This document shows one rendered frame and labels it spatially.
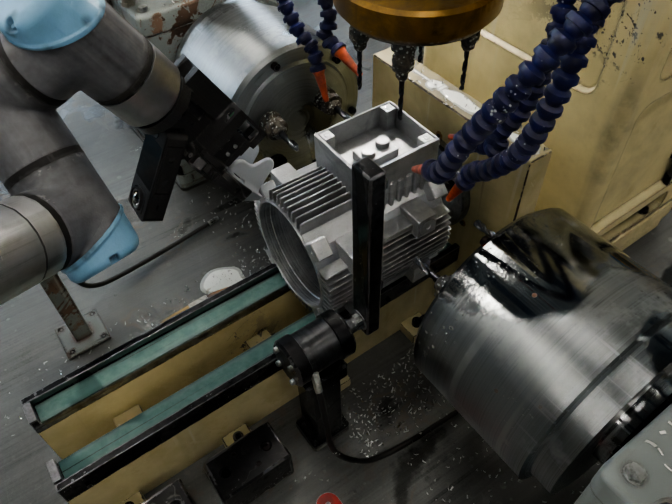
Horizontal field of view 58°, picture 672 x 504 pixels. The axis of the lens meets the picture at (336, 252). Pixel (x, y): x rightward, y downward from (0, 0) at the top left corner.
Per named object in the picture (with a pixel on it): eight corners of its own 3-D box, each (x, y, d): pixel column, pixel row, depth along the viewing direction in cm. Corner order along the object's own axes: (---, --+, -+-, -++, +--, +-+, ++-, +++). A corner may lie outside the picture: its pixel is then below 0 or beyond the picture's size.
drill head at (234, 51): (265, 70, 127) (249, -55, 108) (373, 161, 107) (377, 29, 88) (155, 114, 118) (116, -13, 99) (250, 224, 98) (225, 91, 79)
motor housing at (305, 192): (367, 203, 100) (369, 105, 85) (444, 277, 89) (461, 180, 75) (261, 257, 93) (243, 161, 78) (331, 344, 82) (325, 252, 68)
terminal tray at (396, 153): (386, 142, 86) (388, 98, 80) (436, 183, 80) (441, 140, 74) (315, 175, 82) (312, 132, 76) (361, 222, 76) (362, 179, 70)
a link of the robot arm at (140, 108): (111, 120, 55) (79, 79, 60) (146, 145, 59) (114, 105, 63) (167, 59, 55) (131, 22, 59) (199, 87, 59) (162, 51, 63)
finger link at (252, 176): (297, 182, 76) (258, 147, 69) (265, 216, 77) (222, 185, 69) (284, 169, 78) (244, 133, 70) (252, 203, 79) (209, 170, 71)
